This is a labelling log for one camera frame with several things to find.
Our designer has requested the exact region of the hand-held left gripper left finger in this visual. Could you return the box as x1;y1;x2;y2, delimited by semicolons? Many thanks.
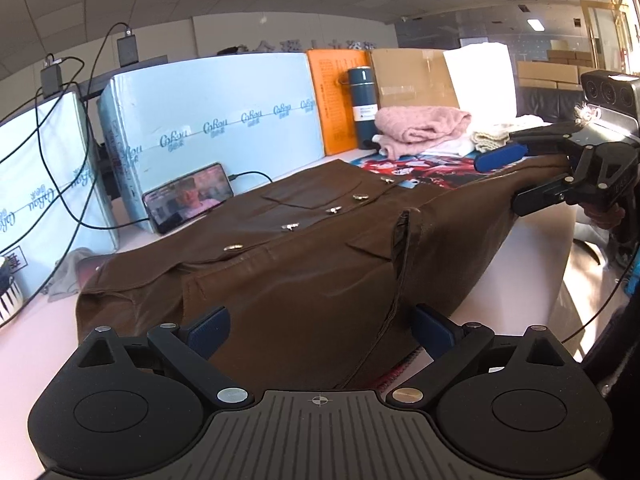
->
80;305;252;407

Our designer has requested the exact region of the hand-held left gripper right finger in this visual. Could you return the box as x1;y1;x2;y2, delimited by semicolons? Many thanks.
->
411;303;562;406

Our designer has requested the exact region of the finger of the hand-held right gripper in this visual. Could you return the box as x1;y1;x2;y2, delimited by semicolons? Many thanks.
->
474;121;597;174
510;142;640;217

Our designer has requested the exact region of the brown button shirt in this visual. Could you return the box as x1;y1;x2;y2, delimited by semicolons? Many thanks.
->
75;152;576;392

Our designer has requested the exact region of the person's right hand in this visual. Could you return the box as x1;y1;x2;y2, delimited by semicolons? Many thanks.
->
582;204;626;232

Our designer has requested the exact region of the cream knit cloth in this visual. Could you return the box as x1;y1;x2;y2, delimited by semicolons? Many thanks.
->
470;114;552;154

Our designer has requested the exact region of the white folded cloth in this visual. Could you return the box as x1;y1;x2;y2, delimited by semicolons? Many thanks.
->
372;132;477;157

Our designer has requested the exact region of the black sofa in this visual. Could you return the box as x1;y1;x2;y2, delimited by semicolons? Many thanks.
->
517;84;584;124

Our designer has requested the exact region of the stack of cardboard boxes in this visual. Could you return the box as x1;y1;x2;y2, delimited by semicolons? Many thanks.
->
517;49;597;90

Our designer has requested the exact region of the red and blue printed mat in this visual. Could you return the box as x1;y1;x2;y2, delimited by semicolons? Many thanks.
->
349;149;502;189

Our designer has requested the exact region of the white board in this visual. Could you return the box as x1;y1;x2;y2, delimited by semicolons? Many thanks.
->
442;42;519;122

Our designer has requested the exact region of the pink knit sweater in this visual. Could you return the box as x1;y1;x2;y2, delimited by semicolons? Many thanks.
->
374;106;473;157

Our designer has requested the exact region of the brown cardboard box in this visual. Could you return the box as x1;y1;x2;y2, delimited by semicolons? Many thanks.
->
370;48;461;111

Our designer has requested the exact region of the black smartphone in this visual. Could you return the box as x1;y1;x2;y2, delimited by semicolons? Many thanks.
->
142;162;236;235

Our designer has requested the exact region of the dark teal thermos bottle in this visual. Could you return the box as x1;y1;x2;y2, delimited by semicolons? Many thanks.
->
338;65;380;150

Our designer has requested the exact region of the orange board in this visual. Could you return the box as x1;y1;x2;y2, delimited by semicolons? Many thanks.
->
306;48;377;156

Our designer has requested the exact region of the black and white striped mug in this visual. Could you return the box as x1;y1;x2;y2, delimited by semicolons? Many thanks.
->
0;255;27;324

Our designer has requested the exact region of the large light blue foam panel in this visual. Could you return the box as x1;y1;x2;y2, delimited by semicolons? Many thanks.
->
96;52;329;234

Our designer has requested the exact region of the black power adapter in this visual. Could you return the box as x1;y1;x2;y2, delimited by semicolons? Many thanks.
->
40;55;64;99
117;30;137;68

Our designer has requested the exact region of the wooden door frame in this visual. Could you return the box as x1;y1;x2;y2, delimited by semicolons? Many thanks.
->
579;0;629;74

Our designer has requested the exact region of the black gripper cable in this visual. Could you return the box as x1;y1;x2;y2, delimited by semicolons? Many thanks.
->
562;259;640;347

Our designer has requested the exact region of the black phone charging cable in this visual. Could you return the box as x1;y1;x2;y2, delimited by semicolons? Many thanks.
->
227;170;274;184

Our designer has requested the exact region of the black adapter cable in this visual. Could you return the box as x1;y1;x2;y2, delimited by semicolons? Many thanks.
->
0;54;87;261
60;22;153;232

